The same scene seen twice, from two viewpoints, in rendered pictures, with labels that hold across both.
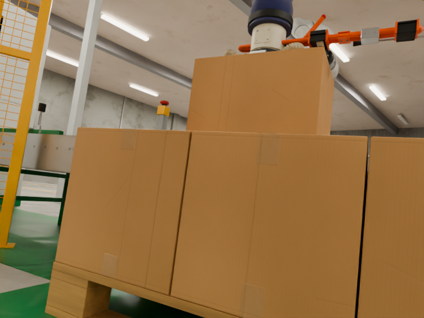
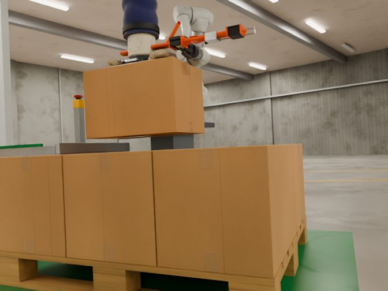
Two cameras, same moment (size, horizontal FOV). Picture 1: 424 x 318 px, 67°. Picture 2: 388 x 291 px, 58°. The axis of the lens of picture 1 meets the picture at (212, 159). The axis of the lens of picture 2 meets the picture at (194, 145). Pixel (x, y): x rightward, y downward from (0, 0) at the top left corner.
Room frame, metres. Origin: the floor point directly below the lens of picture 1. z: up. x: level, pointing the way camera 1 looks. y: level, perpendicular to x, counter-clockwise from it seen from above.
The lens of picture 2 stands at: (-0.59, -0.38, 0.54)
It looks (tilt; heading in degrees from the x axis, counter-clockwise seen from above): 1 degrees up; 357
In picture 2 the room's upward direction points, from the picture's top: 3 degrees counter-clockwise
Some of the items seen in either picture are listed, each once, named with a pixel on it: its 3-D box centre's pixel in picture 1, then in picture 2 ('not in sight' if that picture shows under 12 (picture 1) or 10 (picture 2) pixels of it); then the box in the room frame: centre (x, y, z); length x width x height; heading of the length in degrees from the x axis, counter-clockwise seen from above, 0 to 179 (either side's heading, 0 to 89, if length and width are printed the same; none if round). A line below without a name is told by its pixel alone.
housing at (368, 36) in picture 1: (370, 36); (212, 37); (1.34, -0.62, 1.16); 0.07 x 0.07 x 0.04; 62
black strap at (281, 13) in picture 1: (270, 24); (141, 31); (1.56, -0.21, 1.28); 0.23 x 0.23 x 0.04
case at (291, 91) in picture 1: (262, 109); (145, 103); (1.55, -0.22, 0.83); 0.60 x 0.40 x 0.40; 63
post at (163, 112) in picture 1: (154, 171); (81, 159); (2.41, 0.41, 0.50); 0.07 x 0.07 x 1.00; 64
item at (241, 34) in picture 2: (406, 29); (235, 31); (1.27, -0.73, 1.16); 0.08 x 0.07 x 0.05; 62
